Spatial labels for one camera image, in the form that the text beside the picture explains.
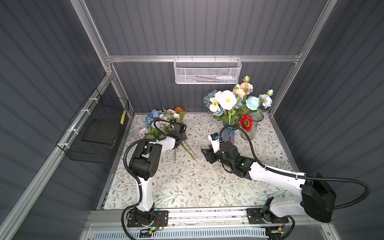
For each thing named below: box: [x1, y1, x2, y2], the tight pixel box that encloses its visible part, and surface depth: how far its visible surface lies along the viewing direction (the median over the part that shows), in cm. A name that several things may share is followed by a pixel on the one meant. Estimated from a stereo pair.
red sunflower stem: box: [238, 114, 254, 133], surface depth 81 cm
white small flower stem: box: [209, 89, 240, 125], surface depth 54 cm
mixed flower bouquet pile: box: [138, 106, 186, 140], surface depth 107 cm
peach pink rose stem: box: [232, 75, 254, 103], surface depth 80 cm
